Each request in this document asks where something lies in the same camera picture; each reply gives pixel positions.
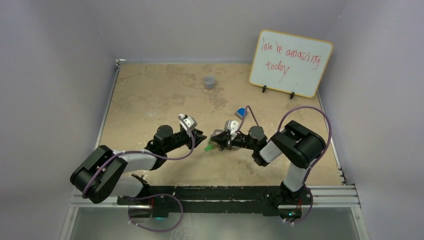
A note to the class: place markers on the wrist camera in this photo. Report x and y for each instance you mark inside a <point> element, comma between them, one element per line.
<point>231,127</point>
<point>187,122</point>

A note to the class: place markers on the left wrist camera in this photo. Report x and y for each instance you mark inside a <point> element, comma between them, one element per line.
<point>187,122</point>

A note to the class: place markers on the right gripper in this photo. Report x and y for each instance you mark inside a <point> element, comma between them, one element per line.
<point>222,138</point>

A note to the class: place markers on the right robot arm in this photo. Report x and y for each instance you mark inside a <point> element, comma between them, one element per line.
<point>300,145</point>

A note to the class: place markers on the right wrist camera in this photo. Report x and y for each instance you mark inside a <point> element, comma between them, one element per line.
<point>231,127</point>

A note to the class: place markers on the green key tag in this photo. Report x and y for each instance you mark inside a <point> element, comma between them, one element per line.
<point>208,148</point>

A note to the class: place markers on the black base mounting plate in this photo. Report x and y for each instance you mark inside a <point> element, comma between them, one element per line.
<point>269,201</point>

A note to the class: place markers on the small grey cup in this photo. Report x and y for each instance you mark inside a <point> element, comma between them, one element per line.
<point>209,82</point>

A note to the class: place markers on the whiteboard with red writing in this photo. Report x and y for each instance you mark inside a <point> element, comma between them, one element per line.
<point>289,63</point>

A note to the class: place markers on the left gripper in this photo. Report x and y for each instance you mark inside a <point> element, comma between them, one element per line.
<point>189,140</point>

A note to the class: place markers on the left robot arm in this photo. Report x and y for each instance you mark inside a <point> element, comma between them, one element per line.
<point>101,174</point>

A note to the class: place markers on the blue grey whiteboard eraser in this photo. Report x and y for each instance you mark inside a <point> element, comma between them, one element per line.
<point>241,113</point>

